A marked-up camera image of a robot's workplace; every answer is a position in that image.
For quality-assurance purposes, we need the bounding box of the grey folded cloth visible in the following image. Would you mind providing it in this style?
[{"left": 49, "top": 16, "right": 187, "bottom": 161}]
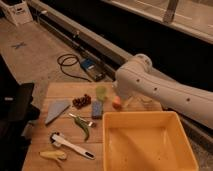
[{"left": 45, "top": 100, "right": 70, "bottom": 125}]

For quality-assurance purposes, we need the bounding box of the yellow plastic tray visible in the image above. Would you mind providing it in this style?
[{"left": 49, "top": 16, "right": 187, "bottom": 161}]
[{"left": 103, "top": 111, "right": 199, "bottom": 171}]

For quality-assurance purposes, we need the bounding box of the wooden board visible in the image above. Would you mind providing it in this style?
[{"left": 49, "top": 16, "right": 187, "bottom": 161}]
[{"left": 21, "top": 81, "right": 164, "bottom": 171}]

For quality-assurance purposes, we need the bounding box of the orange round fruit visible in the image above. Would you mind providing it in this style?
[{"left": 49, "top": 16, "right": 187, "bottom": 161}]
[{"left": 112, "top": 96, "right": 122, "bottom": 110}]

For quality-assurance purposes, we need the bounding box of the white storage crate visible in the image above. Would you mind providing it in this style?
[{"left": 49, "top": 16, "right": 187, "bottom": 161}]
[{"left": 0, "top": 0, "right": 33, "bottom": 26}]

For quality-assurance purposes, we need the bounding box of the dark red grape bunch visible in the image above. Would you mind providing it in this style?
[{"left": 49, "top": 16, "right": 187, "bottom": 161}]
[{"left": 72, "top": 94, "right": 91, "bottom": 109}]

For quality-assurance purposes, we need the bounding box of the green chili pepper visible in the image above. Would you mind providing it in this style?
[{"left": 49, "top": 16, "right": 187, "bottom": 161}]
[{"left": 74, "top": 117, "right": 90, "bottom": 141}]

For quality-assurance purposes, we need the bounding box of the white lidded jar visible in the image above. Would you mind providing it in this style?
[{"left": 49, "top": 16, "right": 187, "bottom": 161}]
[{"left": 140, "top": 97, "right": 153, "bottom": 106}]

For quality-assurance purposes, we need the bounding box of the blue electronic box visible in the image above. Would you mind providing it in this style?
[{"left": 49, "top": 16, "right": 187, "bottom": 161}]
[{"left": 80, "top": 59, "right": 95, "bottom": 70}]

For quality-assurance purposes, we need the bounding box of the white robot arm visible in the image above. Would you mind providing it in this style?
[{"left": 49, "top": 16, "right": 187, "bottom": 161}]
[{"left": 115, "top": 54, "right": 213, "bottom": 129}]

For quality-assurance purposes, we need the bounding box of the yellow corn cob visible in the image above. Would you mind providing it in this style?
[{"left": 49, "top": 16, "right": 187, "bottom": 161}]
[{"left": 39, "top": 150, "right": 67, "bottom": 160}]

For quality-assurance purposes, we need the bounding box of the black chair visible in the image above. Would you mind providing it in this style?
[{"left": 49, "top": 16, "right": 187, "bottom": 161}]
[{"left": 0, "top": 54, "right": 40, "bottom": 171}]

